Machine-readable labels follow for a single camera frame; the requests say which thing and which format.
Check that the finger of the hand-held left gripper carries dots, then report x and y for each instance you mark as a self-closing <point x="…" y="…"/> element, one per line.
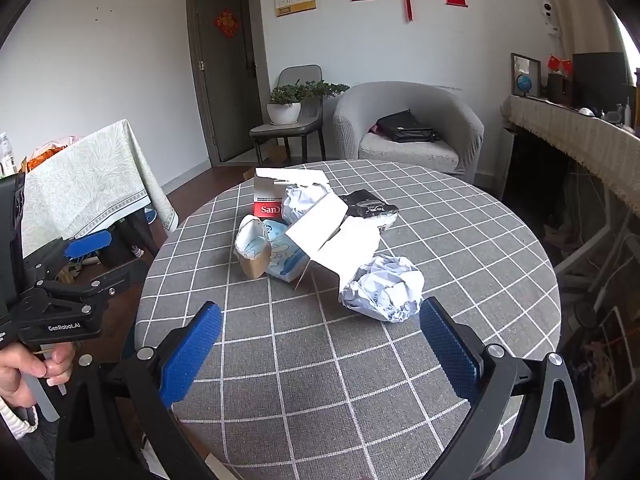
<point x="110" y="280"/>
<point x="90" y="245"/>

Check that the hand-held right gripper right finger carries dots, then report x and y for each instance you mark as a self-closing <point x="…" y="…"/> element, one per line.
<point x="447" y="355"/>

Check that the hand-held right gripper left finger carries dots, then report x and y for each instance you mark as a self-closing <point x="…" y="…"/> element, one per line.
<point x="192" y="355"/>

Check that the white paper ball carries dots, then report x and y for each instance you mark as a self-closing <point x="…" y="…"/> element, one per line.
<point x="385" y="287"/>
<point x="300" y="202"/>

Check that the brown paper cup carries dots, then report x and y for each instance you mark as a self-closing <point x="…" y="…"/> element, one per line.
<point x="255" y="260"/>

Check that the blue and white wrapper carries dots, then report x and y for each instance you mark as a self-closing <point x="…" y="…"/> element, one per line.
<point x="285" y="257"/>

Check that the black and white packet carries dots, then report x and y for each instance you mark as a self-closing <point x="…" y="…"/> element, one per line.
<point x="370" y="205"/>

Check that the white cardboard box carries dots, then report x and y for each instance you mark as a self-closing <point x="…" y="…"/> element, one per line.
<point x="325" y="230"/>

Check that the red and white box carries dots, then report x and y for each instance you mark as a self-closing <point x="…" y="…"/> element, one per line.
<point x="265" y="192"/>

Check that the person's left hand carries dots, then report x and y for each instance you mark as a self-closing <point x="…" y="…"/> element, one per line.
<point x="22" y="367"/>

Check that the table with pale patterned cloth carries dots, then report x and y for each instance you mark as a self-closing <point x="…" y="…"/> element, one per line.
<point x="85" y="180"/>

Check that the blue plastic basin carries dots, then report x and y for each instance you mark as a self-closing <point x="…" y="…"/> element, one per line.
<point x="150" y="216"/>

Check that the orange snack bag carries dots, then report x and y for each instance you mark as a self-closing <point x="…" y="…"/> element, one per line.
<point x="42" y="157"/>

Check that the clear plastic bottle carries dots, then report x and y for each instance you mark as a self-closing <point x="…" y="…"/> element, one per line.
<point x="5" y="155"/>

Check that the round table, grey checked cloth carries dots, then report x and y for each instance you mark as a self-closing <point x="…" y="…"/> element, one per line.
<point x="325" y="385"/>

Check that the brown cardboard box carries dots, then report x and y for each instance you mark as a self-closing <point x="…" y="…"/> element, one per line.
<point x="272" y="154"/>

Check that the grey door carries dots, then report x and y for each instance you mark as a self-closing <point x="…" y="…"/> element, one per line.
<point x="225" y="85"/>

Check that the black bag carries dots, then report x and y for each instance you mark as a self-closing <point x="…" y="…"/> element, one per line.
<point x="405" y="127"/>

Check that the potted plant in white pot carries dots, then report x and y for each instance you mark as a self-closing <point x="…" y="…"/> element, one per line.
<point x="283" y="112"/>

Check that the grey armchair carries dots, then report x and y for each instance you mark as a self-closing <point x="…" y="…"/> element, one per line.
<point x="425" y="105"/>

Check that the beige lace-edged cloth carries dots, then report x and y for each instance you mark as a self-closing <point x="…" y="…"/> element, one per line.
<point x="575" y="130"/>

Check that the red door decoration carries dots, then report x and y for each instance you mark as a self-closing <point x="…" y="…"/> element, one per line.
<point x="226" y="23"/>

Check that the grey chair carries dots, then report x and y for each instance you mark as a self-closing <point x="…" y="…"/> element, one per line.
<point x="310" y="72"/>

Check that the small blue globe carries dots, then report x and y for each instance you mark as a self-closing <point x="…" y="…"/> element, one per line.
<point x="523" y="82"/>

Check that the dark brown container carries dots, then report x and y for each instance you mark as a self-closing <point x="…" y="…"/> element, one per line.
<point x="560" y="89"/>

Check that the small red flags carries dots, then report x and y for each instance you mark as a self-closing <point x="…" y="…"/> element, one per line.
<point x="560" y="63"/>

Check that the black monitor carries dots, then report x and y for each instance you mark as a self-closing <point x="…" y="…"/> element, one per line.
<point x="600" y="80"/>

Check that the picture frame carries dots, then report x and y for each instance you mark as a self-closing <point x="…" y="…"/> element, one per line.
<point x="522" y="62"/>

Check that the white security camera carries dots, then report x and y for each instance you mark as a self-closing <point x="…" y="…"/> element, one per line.
<point x="548" y="10"/>

